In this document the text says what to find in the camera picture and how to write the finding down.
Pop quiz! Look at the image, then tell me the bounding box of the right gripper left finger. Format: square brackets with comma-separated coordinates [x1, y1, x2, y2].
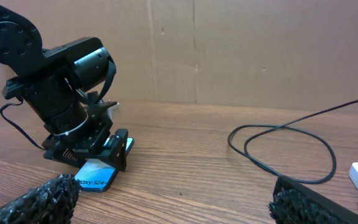
[0, 174, 81, 224]

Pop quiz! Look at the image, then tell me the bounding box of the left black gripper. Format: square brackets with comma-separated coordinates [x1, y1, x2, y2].
[42, 101, 129, 171]

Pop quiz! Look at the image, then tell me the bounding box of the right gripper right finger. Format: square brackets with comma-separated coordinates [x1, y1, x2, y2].
[268, 175, 358, 224]

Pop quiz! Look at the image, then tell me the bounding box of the Samsung Galaxy smartphone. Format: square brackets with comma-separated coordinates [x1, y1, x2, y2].
[74, 138, 135, 193]

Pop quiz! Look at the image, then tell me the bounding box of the black USB charging cable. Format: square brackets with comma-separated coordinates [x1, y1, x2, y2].
[227, 96, 358, 185]

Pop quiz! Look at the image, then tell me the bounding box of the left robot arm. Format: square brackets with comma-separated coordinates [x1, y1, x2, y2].
[0, 5, 128, 171]

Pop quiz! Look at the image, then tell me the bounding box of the cardboard backdrop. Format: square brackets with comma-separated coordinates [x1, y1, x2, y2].
[2, 0, 358, 113]

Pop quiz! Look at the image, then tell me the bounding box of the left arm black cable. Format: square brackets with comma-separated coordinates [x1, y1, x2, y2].
[0, 99, 47, 151]

